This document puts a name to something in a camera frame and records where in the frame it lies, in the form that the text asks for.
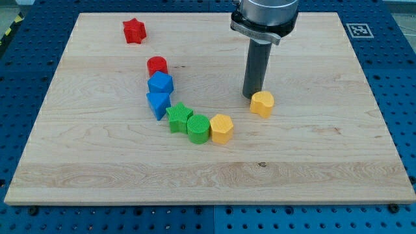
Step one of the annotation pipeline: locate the yellow hexagon block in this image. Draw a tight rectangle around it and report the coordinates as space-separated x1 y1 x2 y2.
210 114 234 144

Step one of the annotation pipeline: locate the green star block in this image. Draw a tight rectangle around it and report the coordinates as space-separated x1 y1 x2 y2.
166 102 194 134

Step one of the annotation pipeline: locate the green cylinder block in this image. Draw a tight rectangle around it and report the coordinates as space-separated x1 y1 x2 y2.
187 114 210 144

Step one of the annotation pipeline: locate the blue cube block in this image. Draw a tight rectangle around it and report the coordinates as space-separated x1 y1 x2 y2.
148 71 174 94

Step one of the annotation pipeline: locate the red star block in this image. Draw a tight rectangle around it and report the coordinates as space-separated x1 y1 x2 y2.
123 18 147 44

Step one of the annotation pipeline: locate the blue triangle block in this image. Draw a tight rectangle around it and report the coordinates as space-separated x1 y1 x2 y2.
146 92 171 121

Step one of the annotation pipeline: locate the white fiducial marker tag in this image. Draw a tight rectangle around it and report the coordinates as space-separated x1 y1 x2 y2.
346 23 374 38

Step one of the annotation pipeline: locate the wooden board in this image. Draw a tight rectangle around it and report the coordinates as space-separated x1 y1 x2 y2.
5 12 415 205

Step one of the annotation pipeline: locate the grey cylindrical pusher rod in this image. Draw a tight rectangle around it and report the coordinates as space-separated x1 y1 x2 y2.
242 39 272 99

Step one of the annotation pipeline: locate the yellow heart block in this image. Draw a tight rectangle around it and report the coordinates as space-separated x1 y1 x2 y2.
250 91 274 118

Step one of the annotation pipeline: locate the red cylinder block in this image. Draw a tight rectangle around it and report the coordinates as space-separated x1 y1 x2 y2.
146 56 168 77

